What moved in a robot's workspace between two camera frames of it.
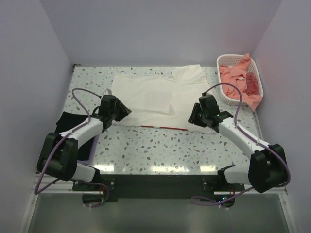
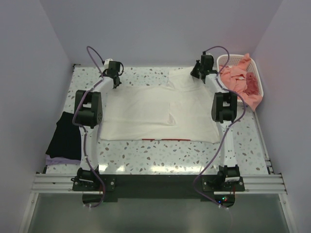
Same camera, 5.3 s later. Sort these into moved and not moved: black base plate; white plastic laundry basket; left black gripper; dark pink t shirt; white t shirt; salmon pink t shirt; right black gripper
Moved: left black gripper; white t shirt; right black gripper
Not moved: white plastic laundry basket; salmon pink t shirt; black base plate; dark pink t shirt
